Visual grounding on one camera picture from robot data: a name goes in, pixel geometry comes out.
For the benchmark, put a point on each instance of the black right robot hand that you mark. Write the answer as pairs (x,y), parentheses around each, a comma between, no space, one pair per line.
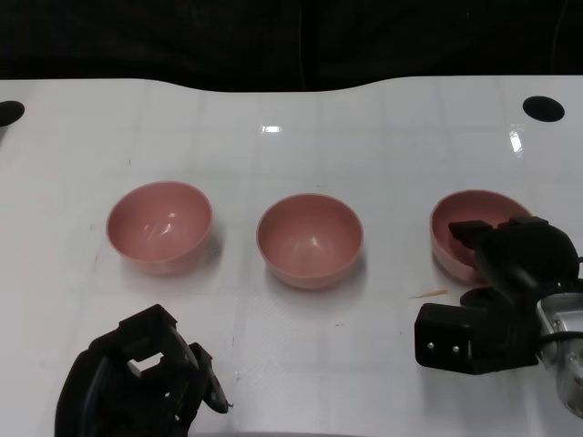
(528,255)

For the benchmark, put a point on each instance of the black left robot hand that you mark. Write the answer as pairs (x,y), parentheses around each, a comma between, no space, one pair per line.
(114,387)

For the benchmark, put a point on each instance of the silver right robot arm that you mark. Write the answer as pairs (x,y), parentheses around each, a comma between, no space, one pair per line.
(565,318)

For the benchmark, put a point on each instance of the black backdrop cloth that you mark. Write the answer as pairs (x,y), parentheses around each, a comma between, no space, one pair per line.
(182,41)

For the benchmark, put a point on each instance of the thin orange wood sliver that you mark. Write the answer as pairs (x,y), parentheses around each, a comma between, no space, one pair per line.
(428,294)

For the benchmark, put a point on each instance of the pink plastic bowl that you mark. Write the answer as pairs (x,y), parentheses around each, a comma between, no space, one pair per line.
(473,207)
(159,227)
(309,241)

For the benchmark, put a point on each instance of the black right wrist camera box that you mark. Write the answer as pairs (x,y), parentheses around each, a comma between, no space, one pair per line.
(446,337)

